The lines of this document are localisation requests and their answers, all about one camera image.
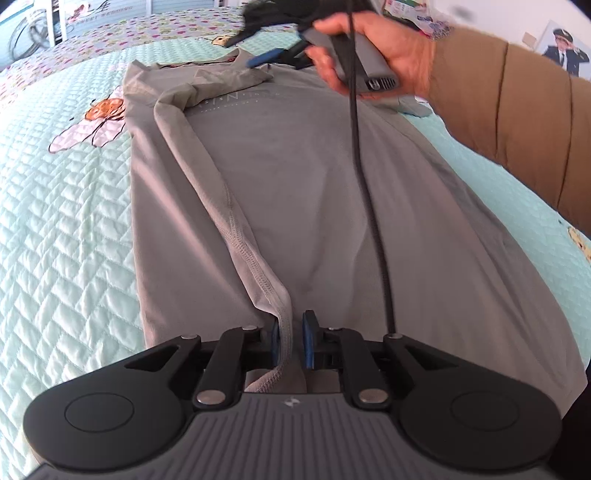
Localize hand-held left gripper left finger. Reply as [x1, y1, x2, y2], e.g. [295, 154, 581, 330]
[124, 320, 282, 409]

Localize colourful boxes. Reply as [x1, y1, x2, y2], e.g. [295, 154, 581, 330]
[383, 0, 455, 38]

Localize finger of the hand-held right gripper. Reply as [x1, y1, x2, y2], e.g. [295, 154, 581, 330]
[247, 41, 315, 70]
[224, 24, 265, 48]

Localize black cable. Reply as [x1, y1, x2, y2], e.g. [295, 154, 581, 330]
[346, 0, 400, 335]

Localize quilted bee-print bedspread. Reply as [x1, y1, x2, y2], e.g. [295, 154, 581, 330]
[0, 0, 591, 462]

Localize person's right hand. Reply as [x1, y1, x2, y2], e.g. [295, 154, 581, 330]
[305, 11, 439, 99]

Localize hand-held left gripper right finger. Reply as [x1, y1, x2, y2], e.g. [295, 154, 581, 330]
[301, 310, 455, 409]

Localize person's right forearm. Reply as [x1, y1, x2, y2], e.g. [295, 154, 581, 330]
[427, 30, 591, 232]

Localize wall poster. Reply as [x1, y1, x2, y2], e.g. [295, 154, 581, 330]
[540, 21, 591, 81]

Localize sliding-door wardrobe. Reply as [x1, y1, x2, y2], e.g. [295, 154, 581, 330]
[0, 0, 222, 70]

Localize grey t-shirt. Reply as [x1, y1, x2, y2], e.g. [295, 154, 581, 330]
[122, 51, 587, 411]

